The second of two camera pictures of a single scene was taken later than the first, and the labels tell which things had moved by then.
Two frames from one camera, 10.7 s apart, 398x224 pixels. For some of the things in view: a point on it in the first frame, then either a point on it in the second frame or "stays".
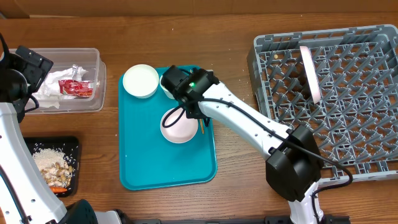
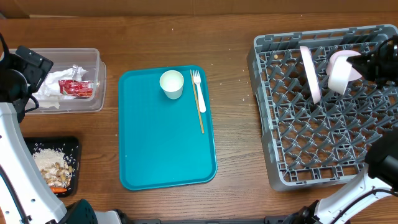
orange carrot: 56,189 stays
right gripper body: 200,114 → 385,69
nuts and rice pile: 53,166 stays
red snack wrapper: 79,88 stays
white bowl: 141,81 → 339,74
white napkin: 48,94 stays
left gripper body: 29,72 stays
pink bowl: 183,130 → 354,74
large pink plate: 312,73 stays
